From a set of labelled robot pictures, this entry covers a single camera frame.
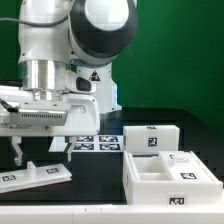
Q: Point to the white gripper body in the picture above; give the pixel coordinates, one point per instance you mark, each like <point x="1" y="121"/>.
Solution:
<point x="74" y="115"/>

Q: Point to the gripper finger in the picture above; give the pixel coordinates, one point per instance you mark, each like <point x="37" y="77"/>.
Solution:
<point x="71" y="143"/>
<point x="15" y="142"/>

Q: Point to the white cabinet door panel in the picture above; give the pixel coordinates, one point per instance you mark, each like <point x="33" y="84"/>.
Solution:
<point x="33" y="176"/>

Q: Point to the white cabinet top block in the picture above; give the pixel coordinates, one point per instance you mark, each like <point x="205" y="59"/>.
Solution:
<point x="150" y="138"/>

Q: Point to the white cabinet body box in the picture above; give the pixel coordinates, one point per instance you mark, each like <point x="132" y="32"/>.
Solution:
<point x="146" y="183"/>

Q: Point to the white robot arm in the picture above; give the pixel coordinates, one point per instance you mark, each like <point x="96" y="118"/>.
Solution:
<point x="50" y="99"/>

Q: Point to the white marker sheet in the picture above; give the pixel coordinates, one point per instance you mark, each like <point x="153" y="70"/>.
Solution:
<point x="97" y="143"/>

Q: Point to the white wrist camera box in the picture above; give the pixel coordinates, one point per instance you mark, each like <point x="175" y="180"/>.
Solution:
<point x="77" y="84"/>

